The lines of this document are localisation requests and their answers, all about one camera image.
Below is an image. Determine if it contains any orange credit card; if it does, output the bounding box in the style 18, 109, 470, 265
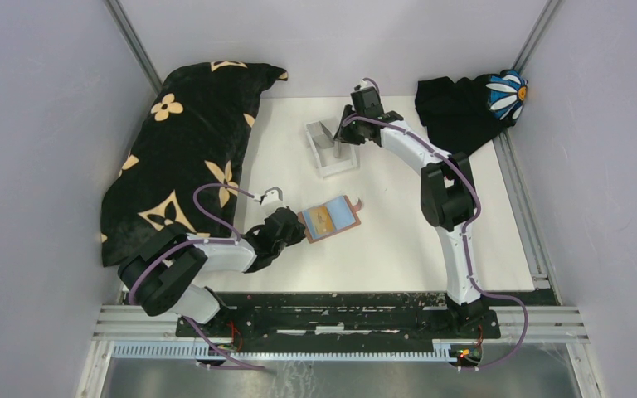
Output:
303, 205, 335, 240

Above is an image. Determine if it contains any tan leather card holder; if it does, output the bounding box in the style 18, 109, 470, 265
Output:
298, 195, 363, 244

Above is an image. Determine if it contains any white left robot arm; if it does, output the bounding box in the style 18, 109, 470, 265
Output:
117, 207, 305, 337

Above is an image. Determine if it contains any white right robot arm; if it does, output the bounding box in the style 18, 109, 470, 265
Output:
334, 84, 487, 338

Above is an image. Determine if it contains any stack of grey cards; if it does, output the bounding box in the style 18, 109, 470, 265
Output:
306, 121, 335, 149

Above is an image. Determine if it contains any clear acrylic card tray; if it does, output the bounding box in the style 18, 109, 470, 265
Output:
304, 118, 359, 179

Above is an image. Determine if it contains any black cloth with daisy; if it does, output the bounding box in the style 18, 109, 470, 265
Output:
415, 70, 528, 156

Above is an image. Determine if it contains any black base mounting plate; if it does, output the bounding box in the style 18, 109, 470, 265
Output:
200, 292, 502, 353

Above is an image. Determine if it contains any black floral pillow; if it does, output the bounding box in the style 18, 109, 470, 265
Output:
100, 61, 289, 267

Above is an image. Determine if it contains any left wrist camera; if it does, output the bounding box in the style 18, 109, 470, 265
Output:
253, 187, 284, 207

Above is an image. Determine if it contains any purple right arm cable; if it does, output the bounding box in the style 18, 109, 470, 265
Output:
341, 76, 529, 372

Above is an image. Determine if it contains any aluminium rail frame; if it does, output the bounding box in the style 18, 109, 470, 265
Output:
76, 274, 605, 398

